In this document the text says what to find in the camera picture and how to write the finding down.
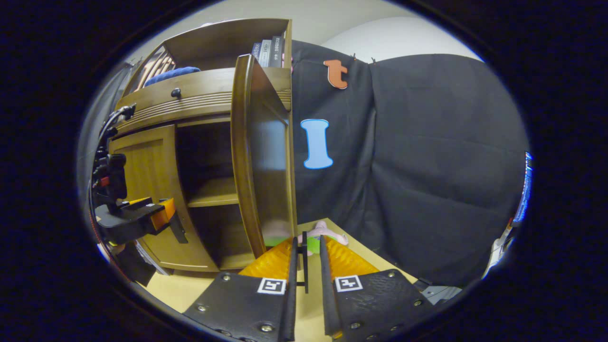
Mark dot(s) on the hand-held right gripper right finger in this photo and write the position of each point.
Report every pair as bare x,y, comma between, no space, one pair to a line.
327,294

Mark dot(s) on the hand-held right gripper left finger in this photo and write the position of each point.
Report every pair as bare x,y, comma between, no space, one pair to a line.
290,304

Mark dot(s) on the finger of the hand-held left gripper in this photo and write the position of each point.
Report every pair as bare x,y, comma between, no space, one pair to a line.
161,216

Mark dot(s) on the wooden shoe cabinet door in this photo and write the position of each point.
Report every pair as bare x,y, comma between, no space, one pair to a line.
152,166
266,156

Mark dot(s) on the wooden double-door shoe cabinet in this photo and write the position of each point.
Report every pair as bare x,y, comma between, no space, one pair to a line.
213,42

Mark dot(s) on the pink and green toy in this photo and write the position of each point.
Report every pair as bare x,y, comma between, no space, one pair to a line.
328,232

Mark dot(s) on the blue folded towel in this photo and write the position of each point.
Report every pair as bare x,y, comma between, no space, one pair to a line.
171,75

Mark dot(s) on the wooden drawer with black knob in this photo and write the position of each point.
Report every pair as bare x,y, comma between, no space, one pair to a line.
204,95

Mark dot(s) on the black backdrop cloth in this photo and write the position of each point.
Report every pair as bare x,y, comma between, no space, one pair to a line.
427,166

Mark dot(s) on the dark blue book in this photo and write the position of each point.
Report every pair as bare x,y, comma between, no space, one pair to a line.
256,53

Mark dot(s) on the grey book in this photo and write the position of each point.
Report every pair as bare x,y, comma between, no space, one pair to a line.
266,53

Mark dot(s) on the black book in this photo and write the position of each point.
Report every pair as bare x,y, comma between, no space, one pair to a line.
277,51

